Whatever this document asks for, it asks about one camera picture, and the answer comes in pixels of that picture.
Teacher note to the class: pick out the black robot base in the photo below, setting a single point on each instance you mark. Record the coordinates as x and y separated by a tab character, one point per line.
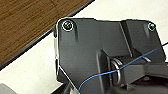
86	50

